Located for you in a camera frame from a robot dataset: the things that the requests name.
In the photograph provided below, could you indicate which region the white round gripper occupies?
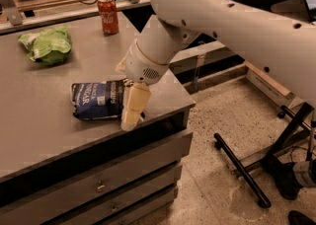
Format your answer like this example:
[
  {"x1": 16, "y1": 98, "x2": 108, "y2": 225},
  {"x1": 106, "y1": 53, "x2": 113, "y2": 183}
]
[{"x1": 116, "y1": 39, "x2": 168, "y2": 131}]

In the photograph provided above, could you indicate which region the blue Kettle chip bag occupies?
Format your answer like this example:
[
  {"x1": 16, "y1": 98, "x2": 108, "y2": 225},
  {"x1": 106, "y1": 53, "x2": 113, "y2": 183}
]
[{"x1": 71, "y1": 79, "x2": 133, "y2": 120}]

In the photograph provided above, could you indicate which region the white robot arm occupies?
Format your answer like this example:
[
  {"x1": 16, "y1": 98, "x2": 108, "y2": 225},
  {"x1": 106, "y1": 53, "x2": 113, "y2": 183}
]
[{"x1": 118, "y1": 0, "x2": 316, "y2": 131}]

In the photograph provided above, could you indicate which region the green rice chip bag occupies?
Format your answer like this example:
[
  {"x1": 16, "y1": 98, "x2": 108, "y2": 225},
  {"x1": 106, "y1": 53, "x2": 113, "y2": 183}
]
[{"x1": 18, "y1": 26, "x2": 72, "y2": 66}]

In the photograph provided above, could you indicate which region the red Coca-Cola can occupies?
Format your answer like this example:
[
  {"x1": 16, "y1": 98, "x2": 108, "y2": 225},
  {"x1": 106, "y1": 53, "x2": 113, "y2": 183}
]
[{"x1": 97, "y1": 0, "x2": 119, "y2": 35}]

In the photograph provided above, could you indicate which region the middle grey drawer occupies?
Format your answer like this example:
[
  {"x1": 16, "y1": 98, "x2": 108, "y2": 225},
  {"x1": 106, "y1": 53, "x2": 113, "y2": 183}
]
[{"x1": 44, "y1": 162, "x2": 182, "y2": 225}]

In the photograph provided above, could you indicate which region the grey drawer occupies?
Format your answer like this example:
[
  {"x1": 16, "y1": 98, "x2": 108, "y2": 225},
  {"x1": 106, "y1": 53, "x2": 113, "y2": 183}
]
[
  {"x1": 44, "y1": 162, "x2": 182, "y2": 225},
  {"x1": 93, "y1": 185, "x2": 178, "y2": 225},
  {"x1": 0, "y1": 130, "x2": 193, "y2": 225}
]

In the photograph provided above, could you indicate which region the grey drawer cabinet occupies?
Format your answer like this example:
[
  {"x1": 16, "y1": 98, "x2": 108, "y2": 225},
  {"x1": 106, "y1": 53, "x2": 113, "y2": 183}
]
[{"x1": 0, "y1": 15, "x2": 195, "y2": 225}]

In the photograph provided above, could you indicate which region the bottom grey drawer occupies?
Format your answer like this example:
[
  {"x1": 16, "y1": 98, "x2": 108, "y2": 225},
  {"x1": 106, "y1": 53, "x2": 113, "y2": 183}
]
[{"x1": 93, "y1": 185, "x2": 178, "y2": 225}]

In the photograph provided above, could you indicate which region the cardboard box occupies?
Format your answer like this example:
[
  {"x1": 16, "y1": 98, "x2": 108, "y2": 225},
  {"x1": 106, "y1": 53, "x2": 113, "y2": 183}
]
[{"x1": 245, "y1": 61, "x2": 295, "y2": 106}]

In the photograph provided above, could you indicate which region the top grey drawer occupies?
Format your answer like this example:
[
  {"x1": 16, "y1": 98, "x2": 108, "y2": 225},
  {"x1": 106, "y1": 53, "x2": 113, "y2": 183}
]
[{"x1": 0, "y1": 130, "x2": 193, "y2": 225}]

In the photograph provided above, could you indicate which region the black stand base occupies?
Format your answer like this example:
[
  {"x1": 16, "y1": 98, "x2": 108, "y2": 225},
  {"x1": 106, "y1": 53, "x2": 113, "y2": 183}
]
[{"x1": 213, "y1": 102, "x2": 316, "y2": 209}]

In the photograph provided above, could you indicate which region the black shoe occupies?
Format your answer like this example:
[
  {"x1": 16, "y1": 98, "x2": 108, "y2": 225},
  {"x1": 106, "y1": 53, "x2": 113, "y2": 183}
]
[{"x1": 288, "y1": 210, "x2": 316, "y2": 225}]

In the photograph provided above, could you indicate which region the metal frame rail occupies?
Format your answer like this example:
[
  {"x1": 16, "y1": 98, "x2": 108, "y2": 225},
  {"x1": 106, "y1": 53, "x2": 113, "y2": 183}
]
[{"x1": 0, "y1": 0, "x2": 297, "y2": 36}]

